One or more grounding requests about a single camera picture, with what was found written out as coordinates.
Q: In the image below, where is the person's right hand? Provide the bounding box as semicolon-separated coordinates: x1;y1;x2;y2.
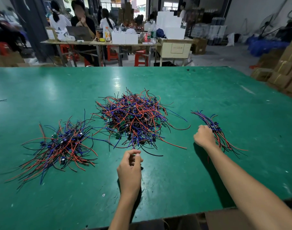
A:
193;124;218;151

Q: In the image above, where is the person's left hand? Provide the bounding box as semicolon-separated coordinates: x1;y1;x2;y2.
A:
117;149;144;199

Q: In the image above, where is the small bunch of set-aside wires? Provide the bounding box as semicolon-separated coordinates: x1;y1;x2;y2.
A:
190;110;248;156

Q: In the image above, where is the pile of wires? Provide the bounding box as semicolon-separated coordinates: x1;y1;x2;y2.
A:
92;88;191;157

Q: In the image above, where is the sorted wire bundle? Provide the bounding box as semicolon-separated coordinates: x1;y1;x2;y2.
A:
6;112;99;190

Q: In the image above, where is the person's right forearm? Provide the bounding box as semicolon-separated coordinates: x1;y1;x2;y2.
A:
204;143;292;230

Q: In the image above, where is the brown cardboard box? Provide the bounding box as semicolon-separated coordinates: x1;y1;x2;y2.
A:
191;38;209;56

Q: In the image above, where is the cream cabinet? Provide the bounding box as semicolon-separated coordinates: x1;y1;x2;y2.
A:
157;38;195;66

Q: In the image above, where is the red plastic stool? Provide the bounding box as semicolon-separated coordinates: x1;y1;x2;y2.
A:
60;44;79;63
134;49;150;67
0;42;11;56
106;45;119;61

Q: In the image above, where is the heap of blue bags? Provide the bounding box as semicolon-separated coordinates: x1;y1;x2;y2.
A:
247;36;291;57

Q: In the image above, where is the stack of white boxes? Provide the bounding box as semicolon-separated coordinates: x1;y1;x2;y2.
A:
157;11;186;40

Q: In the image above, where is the row of white containers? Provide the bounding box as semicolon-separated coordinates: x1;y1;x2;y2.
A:
111;28;139;45

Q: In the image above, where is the long wooden work table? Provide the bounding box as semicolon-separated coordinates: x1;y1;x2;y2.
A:
40;38;195;66

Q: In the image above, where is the grey laptop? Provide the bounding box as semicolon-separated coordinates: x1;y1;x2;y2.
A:
66;26;91;41

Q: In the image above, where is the row of cardboard boxes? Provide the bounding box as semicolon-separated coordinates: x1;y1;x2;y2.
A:
0;50;24;67

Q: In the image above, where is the dark pillar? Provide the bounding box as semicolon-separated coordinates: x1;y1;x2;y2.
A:
12;0;55;63

